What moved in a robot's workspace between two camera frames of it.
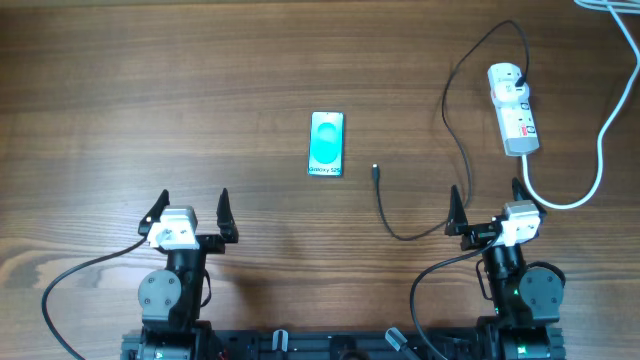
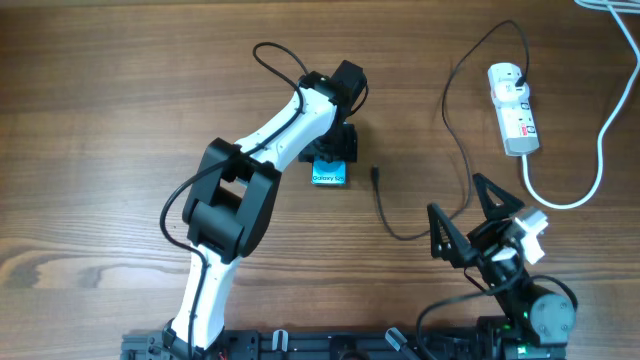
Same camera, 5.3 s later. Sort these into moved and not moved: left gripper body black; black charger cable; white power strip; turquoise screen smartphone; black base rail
Moved: turquoise screen smartphone; left gripper body black
Not moved: white power strip; black charger cable; black base rail
